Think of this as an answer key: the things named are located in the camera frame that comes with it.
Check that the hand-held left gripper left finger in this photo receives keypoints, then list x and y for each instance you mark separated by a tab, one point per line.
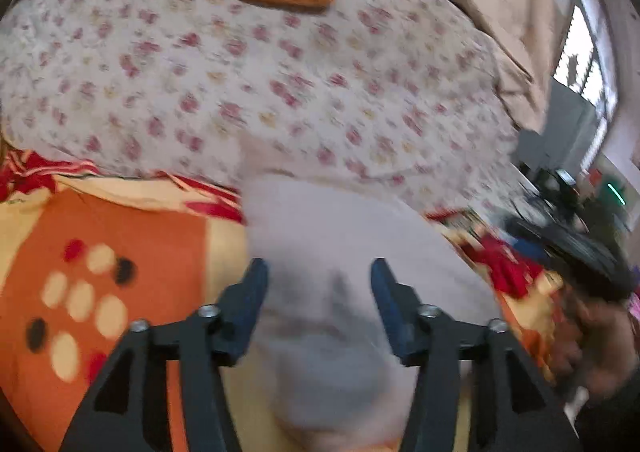
250	302

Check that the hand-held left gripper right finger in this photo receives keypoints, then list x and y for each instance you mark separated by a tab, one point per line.
387	307

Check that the beige zip jacket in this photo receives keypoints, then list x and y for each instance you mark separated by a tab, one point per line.
325	242

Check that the person's right hand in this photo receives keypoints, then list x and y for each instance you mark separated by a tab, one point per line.
600	332

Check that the black metal stand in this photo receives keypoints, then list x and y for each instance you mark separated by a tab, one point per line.
557	187

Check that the yellow orange red printed blanket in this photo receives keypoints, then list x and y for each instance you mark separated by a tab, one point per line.
150	242

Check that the window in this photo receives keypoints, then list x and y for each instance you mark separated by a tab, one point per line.
585	51

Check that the white floral quilt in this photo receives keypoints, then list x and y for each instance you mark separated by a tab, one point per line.
250	81

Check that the beige curtain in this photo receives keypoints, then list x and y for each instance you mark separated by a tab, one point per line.
500	6

